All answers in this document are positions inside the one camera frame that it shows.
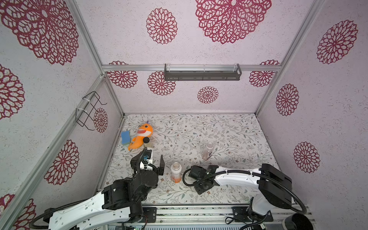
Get white bottle orange base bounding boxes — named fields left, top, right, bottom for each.
left=171, top=162, right=182, bottom=184

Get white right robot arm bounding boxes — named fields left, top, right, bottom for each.
left=182, top=163, right=292, bottom=221

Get black capped square bottle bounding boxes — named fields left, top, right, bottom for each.
left=143, top=137, right=152, bottom=149

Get blue green sponge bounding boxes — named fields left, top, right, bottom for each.
left=121, top=130, right=131, bottom=145

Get orange shark plush toy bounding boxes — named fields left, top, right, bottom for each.
left=128, top=123, right=153, bottom=151

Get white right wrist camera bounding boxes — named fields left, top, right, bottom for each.
left=188, top=165, right=207, bottom=181

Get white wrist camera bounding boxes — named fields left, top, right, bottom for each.
left=188, top=165, right=207, bottom=181
left=140, top=149, right=153, bottom=171

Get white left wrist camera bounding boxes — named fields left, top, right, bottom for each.
left=140, top=149, right=153, bottom=171

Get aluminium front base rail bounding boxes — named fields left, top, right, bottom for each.
left=74, top=198, right=317, bottom=230

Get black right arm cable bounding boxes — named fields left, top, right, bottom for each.
left=182, top=168, right=308, bottom=215

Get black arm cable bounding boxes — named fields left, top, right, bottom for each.
left=182, top=168, right=308, bottom=215
left=28, top=147, right=149, bottom=230

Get black wire wall rack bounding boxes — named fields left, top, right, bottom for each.
left=75, top=91, right=108, bottom=133

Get grey wall shelf rail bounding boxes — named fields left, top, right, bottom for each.
left=164, top=64, right=242, bottom=81

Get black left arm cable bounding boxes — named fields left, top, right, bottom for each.
left=28, top=147, right=149, bottom=230

